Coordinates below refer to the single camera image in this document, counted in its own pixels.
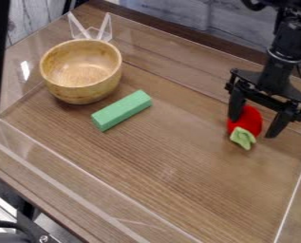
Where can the red plush strawberry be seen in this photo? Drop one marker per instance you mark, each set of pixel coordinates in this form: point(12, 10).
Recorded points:
point(247, 128)

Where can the clear acrylic corner bracket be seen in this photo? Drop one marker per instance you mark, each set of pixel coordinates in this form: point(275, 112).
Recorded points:
point(100, 34)

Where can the wooden bowl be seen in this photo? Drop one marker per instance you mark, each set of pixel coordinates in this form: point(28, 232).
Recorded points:
point(81, 70)

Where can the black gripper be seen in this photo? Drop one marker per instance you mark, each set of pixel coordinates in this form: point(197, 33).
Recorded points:
point(282, 98)

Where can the green rectangular block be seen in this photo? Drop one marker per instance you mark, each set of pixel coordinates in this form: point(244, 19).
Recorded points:
point(121, 110)

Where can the black metal mount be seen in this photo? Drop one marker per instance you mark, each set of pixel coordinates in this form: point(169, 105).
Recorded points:
point(42, 236)

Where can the clear acrylic tray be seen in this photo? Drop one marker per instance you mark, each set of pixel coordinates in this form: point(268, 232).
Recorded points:
point(160, 180)

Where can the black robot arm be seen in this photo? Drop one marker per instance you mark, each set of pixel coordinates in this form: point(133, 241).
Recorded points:
point(284, 53)

